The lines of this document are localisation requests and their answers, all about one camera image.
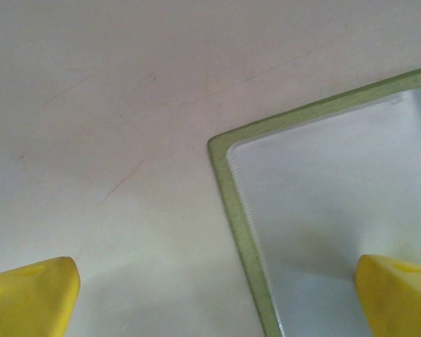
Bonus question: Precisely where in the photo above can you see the olive green card holder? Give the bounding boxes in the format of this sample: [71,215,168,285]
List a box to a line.
[206,64,421,337]

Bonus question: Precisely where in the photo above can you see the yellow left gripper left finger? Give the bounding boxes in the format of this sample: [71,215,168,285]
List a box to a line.
[0,256,81,337]

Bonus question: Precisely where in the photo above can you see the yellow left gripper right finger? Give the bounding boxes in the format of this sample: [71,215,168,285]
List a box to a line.
[354,254,421,337]

